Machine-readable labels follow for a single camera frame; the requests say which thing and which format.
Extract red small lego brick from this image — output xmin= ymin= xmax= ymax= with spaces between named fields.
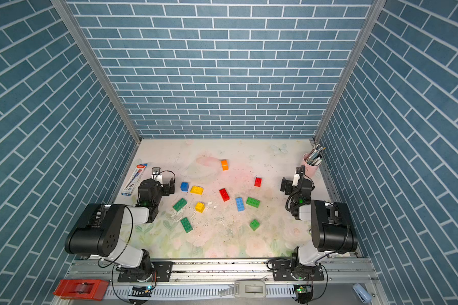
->
xmin=254 ymin=177 xmax=262 ymax=188

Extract green long lego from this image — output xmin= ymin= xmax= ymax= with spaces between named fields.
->
xmin=246 ymin=197 xmax=260 ymax=208
xmin=173 ymin=198 xmax=188 ymax=212
xmin=180 ymin=217 xmax=193 ymax=233

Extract light blue long lego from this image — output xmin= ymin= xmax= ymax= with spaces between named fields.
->
xmin=235 ymin=197 xmax=245 ymax=212

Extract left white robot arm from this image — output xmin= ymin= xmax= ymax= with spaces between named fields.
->
xmin=64 ymin=174 xmax=176 ymax=282

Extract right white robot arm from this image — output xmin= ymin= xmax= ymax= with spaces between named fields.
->
xmin=281 ymin=177 xmax=358 ymax=279

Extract dark blue square lego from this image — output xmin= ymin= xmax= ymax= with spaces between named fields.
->
xmin=181 ymin=182 xmax=189 ymax=192

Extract yellow curved lego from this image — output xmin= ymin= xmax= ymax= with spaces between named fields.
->
xmin=190 ymin=186 xmax=204 ymax=195

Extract yellow square lego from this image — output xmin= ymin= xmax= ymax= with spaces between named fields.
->
xmin=195 ymin=202 xmax=205 ymax=213

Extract green small square lego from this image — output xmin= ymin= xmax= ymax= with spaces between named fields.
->
xmin=249 ymin=219 xmax=260 ymax=231

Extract red long lego brick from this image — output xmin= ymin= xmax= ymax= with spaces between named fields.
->
xmin=220 ymin=188 xmax=230 ymax=202

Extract orange half-round lego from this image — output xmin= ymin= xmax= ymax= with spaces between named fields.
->
xmin=221 ymin=160 xmax=229 ymax=171

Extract pink pen cup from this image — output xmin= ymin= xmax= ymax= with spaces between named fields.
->
xmin=301 ymin=152 xmax=322 ymax=178

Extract pen package box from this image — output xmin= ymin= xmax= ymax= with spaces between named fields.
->
xmin=121 ymin=163 xmax=147 ymax=196

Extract pens in cup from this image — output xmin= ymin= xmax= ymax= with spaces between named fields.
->
xmin=304 ymin=144 xmax=326 ymax=166

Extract light blue object corner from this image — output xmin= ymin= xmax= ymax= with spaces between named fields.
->
xmin=352 ymin=283 xmax=372 ymax=304

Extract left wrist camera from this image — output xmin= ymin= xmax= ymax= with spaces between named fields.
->
xmin=151 ymin=167 xmax=163 ymax=184

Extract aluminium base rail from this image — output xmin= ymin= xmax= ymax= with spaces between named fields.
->
xmin=66 ymin=257 xmax=385 ymax=304

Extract grey clamp handle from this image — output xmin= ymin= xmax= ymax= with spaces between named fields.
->
xmin=218 ymin=280 xmax=267 ymax=299

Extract red tool on rail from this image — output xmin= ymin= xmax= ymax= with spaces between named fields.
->
xmin=53 ymin=279 xmax=109 ymax=301

